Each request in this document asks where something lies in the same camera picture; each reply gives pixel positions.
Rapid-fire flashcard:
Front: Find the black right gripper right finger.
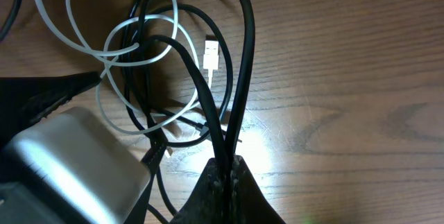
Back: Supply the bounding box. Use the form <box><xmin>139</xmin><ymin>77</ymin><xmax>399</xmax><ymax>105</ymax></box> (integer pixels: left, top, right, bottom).
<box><xmin>230</xmin><ymin>155</ymin><xmax>284</xmax><ymax>224</ymax></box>

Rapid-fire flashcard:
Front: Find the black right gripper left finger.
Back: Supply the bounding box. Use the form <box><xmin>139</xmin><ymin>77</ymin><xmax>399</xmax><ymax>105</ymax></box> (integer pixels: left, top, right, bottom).
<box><xmin>170</xmin><ymin>158</ymin><xmax>226</xmax><ymax>224</ymax></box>

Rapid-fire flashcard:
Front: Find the white USB cable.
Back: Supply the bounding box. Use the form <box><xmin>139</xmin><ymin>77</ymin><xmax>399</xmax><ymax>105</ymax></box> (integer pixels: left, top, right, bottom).
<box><xmin>29</xmin><ymin>0</ymin><xmax>221</xmax><ymax>135</ymax></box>

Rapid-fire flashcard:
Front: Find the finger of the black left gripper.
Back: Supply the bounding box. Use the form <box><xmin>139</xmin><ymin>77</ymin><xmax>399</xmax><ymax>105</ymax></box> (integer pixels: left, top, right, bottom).
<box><xmin>124</xmin><ymin>142</ymin><xmax>166</xmax><ymax>224</ymax></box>
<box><xmin>1</xmin><ymin>71</ymin><xmax>101</xmax><ymax>147</ymax></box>

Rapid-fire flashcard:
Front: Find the black USB cable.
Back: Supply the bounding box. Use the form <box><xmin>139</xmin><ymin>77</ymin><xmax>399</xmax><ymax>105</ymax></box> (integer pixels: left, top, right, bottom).
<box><xmin>0</xmin><ymin>0</ymin><xmax>257</xmax><ymax>224</ymax></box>

